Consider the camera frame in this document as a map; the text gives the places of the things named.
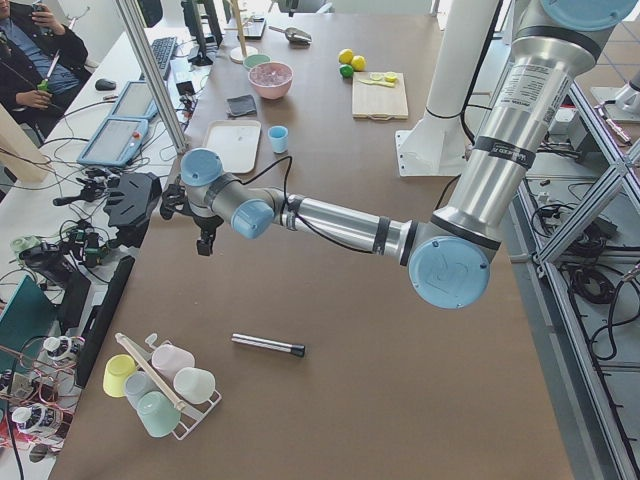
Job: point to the whole lemon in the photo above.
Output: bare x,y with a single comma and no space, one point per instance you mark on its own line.
358,63
345,56

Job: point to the green bowl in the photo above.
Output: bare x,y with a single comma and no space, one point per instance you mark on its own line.
254,60

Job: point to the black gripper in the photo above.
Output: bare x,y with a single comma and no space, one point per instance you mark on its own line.
206,225

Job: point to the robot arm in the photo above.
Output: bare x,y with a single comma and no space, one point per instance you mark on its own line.
448,258

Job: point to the pink cup in rack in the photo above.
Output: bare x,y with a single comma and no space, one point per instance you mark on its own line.
169,359

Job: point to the yellow cup in rack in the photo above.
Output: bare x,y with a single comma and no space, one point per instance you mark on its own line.
117,369

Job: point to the upper lemon half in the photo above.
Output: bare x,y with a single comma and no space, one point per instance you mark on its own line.
389,77

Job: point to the aluminium frame post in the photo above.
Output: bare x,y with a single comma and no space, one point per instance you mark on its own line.
135,30

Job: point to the white cup in rack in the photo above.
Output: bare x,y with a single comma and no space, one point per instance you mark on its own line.
195,385

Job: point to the seated person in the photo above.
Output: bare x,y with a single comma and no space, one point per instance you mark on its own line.
43,62

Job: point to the light blue plastic cup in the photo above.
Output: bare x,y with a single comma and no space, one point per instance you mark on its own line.
278,138

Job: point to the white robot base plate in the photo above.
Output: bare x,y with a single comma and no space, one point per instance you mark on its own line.
430,153

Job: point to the green cup in rack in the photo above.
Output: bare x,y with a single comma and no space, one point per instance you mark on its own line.
158,414

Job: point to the lower whole lemon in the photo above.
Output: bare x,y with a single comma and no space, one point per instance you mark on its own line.
358,63

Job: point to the pink bowl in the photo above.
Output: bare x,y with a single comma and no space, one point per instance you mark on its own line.
272,93

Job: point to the yellow plastic knife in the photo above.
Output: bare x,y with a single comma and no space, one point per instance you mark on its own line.
381,83

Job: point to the pile of clear ice cubes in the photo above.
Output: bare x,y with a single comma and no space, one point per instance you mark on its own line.
270,74

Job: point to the grey folded cloth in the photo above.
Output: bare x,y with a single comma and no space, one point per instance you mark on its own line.
241,106

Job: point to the upper whole lemon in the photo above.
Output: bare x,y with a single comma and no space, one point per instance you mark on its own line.
345,56

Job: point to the black long bar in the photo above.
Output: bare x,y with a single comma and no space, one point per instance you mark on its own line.
97,329

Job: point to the grey cup in rack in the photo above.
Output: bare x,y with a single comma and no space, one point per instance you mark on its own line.
136,386

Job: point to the black keyboard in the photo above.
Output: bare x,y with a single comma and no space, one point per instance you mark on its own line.
163,51

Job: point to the steel ice scoop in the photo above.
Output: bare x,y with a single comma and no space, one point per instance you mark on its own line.
293,35

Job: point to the white wire cup rack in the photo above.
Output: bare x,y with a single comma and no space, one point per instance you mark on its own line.
171,396

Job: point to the wooden cup stand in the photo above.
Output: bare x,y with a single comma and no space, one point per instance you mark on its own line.
239,54

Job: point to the beige rabbit tray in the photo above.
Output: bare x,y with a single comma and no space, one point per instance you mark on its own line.
235,142

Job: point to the blue teach pendant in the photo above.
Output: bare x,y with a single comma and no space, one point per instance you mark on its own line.
135,101
115,142

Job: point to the green lime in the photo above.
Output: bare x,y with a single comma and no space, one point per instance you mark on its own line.
346,70

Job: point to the black angular device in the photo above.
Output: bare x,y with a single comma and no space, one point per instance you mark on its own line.
132,200

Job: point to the wooden cutting board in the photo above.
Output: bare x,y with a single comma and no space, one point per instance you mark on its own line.
379,103

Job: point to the steel muddler with black tip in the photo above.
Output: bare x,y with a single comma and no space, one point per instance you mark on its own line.
297,350

